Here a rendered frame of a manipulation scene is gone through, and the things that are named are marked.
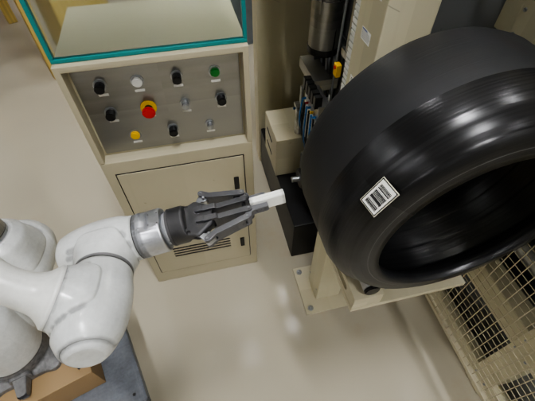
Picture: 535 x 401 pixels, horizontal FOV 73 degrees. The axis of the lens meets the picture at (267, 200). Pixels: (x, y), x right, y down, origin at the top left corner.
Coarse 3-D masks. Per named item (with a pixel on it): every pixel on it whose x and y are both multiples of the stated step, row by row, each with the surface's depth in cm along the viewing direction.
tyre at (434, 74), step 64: (384, 64) 67; (448, 64) 61; (512, 64) 59; (320, 128) 75; (384, 128) 62; (448, 128) 55; (512, 128) 54; (320, 192) 74; (448, 192) 109; (512, 192) 95; (384, 256) 101; (448, 256) 100
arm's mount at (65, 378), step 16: (64, 368) 98; (80, 368) 98; (96, 368) 103; (32, 384) 96; (48, 384) 95; (64, 384) 95; (80, 384) 99; (96, 384) 104; (0, 400) 93; (16, 400) 93; (32, 400) 93; (48, 400) 96; (64, 400) 101
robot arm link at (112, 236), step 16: (96, 224) 68; (112, 224) 68; (128, 224) 68; (64, 240) 68; (80, 240) 66; (96, 240) 65; (112, 240) 65; (128, 240) 67; (64, 256) 66; (80, 256) 63; (112, 256) 63; (128, 256) 66
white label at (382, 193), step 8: (376, 184) 61; (384, 184) 60; (368, 192) 62; (376, 192) 61; (384, 192) 60; (392, 192) 59; (368, 200) 62; (376, 200) 61; (384, 200) 60; (392, 200) 59; (368, 208) 62; (376, 208) 61
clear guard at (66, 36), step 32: (32, 0) 88; (64, 0) 89; (96, 0) 91; (128, 0) 92; (160, 0) 94; (192, 0) 96; (224, 0) 98; (64, 32) 95; (96, 32) 96; (128, 32) 98; (160, 32) 100; (192, 32) 102; (224, 32) 104
